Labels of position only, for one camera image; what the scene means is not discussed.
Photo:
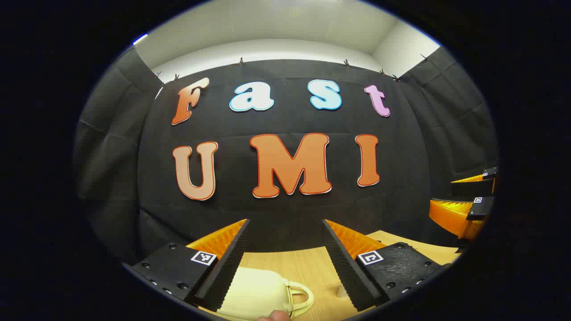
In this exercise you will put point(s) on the white ceiling light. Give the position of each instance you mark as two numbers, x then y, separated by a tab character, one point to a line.
139	39

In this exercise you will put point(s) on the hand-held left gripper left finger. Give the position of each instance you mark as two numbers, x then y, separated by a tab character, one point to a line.
225	272

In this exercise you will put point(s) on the pale yellow suitcase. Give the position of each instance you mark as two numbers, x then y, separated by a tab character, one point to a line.
256	292

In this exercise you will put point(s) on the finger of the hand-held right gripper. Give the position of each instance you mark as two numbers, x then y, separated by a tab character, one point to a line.
459	218
479	186

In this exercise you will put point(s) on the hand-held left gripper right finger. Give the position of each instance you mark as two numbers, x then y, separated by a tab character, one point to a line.
345	267

